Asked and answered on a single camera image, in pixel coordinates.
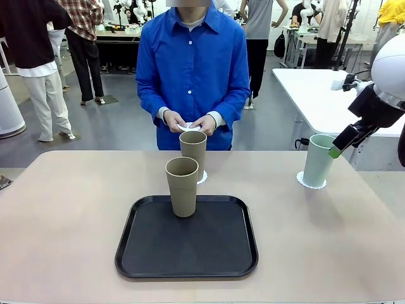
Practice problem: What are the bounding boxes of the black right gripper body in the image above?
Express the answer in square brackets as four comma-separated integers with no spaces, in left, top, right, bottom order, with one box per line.
[347,84,405,127]

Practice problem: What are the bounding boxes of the background workbench with clutter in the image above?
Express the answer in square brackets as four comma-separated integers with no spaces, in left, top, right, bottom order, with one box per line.
[94,22,142,74]

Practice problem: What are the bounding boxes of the bystander in black top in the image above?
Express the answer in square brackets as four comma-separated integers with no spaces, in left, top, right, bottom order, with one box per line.
[0,0,77,143]

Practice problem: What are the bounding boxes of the person in blue shirt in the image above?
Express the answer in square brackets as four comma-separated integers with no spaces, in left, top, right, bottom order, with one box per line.
[135,4,251,151]

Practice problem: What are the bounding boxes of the bystander in plaid shirt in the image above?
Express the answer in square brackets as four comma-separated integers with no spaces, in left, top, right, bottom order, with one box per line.
[58,0,105,106]

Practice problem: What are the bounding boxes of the mint green tall cup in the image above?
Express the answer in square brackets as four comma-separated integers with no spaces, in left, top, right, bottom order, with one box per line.
[302,134,338,187]

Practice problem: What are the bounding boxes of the brown tall cup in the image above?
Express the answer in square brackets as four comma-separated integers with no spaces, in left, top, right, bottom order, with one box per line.
[178,130,208,183]
[165,156,199,218]

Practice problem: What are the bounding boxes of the bystander in grey shirt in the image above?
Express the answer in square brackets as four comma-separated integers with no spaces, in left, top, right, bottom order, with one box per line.
[242,0,289,110]

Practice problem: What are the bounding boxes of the person's right hand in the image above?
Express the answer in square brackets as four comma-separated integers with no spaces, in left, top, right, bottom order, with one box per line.
[163,110,187,133]

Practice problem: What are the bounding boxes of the white cylindrical air purifier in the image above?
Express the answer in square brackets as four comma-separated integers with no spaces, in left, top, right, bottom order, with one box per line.
[0,68,27,139]

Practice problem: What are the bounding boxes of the black tripod pole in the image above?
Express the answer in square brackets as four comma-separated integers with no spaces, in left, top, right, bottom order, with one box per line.
[332,0,361,72]

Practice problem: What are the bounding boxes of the bystander in beige coat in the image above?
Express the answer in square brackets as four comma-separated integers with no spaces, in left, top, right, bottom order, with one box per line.
[316,0,349,69]

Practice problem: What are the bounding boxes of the white folding table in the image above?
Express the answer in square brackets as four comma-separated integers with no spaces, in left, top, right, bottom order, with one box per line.
[271,68,405,165]

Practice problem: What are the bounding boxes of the bystander in yellow top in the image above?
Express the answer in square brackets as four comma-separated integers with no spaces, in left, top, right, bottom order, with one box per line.
[370,0,405,58]

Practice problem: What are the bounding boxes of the person's left forearm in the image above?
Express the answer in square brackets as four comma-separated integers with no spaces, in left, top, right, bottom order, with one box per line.
[207,82,251,130]

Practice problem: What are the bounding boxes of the person's right forearm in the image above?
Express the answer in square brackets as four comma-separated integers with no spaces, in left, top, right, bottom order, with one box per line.
[135,79,171,127]

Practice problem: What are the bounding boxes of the grey background desk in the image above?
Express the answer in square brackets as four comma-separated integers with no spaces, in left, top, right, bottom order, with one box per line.
[281,25,377,69]

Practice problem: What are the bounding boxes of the person's left hand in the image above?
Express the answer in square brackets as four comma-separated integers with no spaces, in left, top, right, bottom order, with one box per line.
[189,114,218,136]

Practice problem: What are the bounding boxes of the black plastic tray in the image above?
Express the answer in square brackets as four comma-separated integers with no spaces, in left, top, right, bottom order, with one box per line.
[114,195,259,279]

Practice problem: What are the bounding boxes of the seated bystander in black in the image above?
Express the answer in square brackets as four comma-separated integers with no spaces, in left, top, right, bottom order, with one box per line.
[290,1,314,29]

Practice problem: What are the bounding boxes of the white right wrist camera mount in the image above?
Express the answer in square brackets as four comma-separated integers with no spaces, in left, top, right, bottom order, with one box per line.
[330,73,374,93]

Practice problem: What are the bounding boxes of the black hanging bag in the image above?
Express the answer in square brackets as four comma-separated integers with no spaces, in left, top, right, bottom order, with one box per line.
[273,30,286,59]

